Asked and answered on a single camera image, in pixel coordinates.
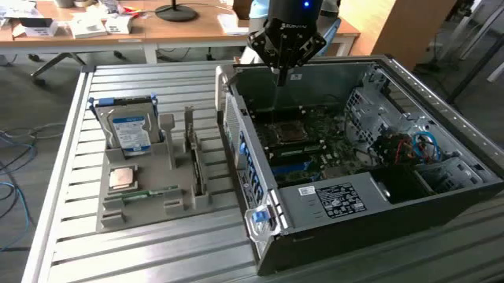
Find copper-topped CPU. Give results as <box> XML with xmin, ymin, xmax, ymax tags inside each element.
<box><xmin>108</xmin><ymin>167</ymin><xmax>138</xmax><ymax>190</ymax></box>

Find blue floor cable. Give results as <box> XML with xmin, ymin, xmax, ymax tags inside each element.
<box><xmin>0</xmin><ymin>129</ymin><xmax>39</xmax><ymax>252</ymax></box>

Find green motherboard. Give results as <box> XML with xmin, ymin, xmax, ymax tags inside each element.
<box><xmin>251</xmin><ymin>105</ymin><xmax>380</xmax><ymax>188</ymax></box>

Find red wire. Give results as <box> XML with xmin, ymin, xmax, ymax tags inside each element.
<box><xmin>394</xmin><ymin>137</ymin><xmax>413</xmax><ymax>164</ymax></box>

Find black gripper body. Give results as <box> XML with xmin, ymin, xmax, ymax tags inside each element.
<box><xmin>262</xmin><ymin>0</ymin><xmax>324</xmax><ymax>69</ymax></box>

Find blue wire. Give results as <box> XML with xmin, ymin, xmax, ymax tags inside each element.
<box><xmin>410</xmin><ymin>130</ymin><xmax>443</xmax><ymax>163</ymax></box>

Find green graphics card with fan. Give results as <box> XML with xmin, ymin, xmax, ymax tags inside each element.
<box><xmin>183</xmin><ymin>106</ymin><xmax>209</xmax><ymax>197</ymax></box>

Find hard disk in blue caddy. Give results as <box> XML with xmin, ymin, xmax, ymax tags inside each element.
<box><xmin>87</xmin><ymin>92</ymin><xmax>160</xmax><ymax>157</ymax></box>

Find open black PC case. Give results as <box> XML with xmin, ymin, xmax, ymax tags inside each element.
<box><xmin>214</xmin><ymin>54</ymin><xmax>504</xmax><ymax>277</ymax></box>

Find silver metal disk bay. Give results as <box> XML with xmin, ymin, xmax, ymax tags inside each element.
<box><xmin>413</xmin><ymin>156</ymin><xmax>485</xmax><ymax>193</ymax></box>

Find flat white box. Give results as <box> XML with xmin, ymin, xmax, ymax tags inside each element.
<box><xmin>70</xmin><ymin>18</ymin><xmax>108</xmax><ymax>40</ymax></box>

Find grey parts rack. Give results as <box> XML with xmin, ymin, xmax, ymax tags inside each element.
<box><xmin>95</xmin><ymin>113</ymin><xmax>215</xmax><ymax>233</ymax></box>

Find grey power supply unit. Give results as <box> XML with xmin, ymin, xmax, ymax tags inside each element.
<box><xmin>277</xmin><ymin>172</ymin><xmax>392</xmax><ymax>229</ymax></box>

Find grey floor cable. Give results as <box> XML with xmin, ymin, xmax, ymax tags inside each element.
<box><xmin>3</xmin><ymin>122</ymin><xmax>66</xmax><ymax>141</ymax></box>

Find small white labelled box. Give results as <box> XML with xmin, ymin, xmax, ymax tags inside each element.
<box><xmin>104</xmin><ymin>14</ymin><xmax>134</xmax><ymax>35</ymax></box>

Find wooden cabinet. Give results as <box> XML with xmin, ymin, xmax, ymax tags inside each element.
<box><xmin>369</xmin><ymin>0</ymin><xmax>460</xmax><ymax>71</ymax></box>

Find CPU socket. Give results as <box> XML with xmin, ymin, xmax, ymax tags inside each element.
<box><xmin>273</xmin><ymin>120</ymin><xmax>312</xmax><ymax>144</ymax></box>

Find green RAM stick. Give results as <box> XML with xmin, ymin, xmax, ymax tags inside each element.
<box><xmin>119</xmin><ymin>185</ymin><xmax>181</xmax><ymax>204</ymax></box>

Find white booklet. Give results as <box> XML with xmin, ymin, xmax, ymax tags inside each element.
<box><xmin>217</xmin><ymin>13</ymin><xmax>250</xmax><ymax>37</ymax></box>

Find white box with black lid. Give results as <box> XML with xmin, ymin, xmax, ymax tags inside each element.
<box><xmin>19</xmin><ymin>17</ymin><xmax>60</xmax><ymax>38</ymax></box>

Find wooden office desk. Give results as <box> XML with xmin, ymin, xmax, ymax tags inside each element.
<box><xmin>0</xmin><ymin>0</ymin><xmax>361</xmax><ymax>64</ymax></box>

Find blue expansion slot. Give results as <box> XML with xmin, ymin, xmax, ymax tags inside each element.
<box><xmin>271</xmin><ymin>162</ymin><xmax>313</xmax><ymax>175</ymax></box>

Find black monitor stand base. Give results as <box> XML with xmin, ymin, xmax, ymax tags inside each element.
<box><xmin>154</xmin><ymin>0</ymin><xmax>199</xmax><ymax>23</ymax></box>

